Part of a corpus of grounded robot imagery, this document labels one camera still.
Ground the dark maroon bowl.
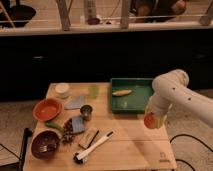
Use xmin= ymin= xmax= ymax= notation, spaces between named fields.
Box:
xmin=31 ymin=130 xmax=60 ymax=159

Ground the white handled brush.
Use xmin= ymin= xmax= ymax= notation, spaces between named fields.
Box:
xmin=73 ymin=131 xmax=114 ymax=164

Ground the green pepper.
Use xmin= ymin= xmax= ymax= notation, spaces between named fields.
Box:
xmin=45 ymin=121 xmax=63 ymax=132

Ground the light green cup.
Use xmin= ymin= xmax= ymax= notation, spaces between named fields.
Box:
xmin=88 ymin=84 xmax=99 ymax=99

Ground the silver fork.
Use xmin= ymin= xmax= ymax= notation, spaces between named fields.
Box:
xmin=39 ymin=144 xmax=57 ymax=153

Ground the green plastic tray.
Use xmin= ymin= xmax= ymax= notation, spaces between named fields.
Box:
xmin=109 ymin=78 xmax=153 ymax=114

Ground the black cable on floor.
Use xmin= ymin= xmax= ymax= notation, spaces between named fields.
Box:
xmin=169 ymin=133 xmax=213 ymax=171

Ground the blue grey sponge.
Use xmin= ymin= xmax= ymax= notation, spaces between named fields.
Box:
xmin=72 ymin=116 xmax=85 ymax=134

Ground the grey blue cloth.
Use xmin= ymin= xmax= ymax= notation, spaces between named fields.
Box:
xmin=65 ymin=95 xmax=85 ymax=110

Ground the orange bowl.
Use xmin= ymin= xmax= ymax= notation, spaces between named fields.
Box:
xmin=33 ymin=98 xmax=62 ymax=121

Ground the black round stool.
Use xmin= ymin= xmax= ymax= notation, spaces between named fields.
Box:
xmin=0 ymin=0 xmax=36 ymax=28

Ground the small metal cup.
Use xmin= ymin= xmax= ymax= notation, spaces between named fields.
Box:
xmin=80 ymin=105 xmax=93 ymax=121

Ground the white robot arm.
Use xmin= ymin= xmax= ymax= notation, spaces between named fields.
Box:
xmin=144 ymin=69 xmax=213 ymax=129

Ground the bunch of dark grapes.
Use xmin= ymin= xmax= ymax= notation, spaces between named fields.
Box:
xmin=62 ymin=119 xmax=74 ymax=144

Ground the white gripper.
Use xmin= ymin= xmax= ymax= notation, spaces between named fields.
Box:
xmin=145 ymin=94 xmax=172 ymax=129

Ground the wooden block with black edge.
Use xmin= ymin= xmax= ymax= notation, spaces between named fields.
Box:
xmin=79 ymin=127 xmax=99 ymax=149

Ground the red apple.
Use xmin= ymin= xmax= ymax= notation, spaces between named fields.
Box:
xmin=144 ymin=113 xmax=156 ymax=129

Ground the white round container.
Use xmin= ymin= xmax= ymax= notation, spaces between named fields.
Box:
xmin=55 ymin=83 xmax=70 ymax=98

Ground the black chair frame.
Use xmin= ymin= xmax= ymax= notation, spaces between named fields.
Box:
xmin=0 ymin=128 xmax=32 ymax=171

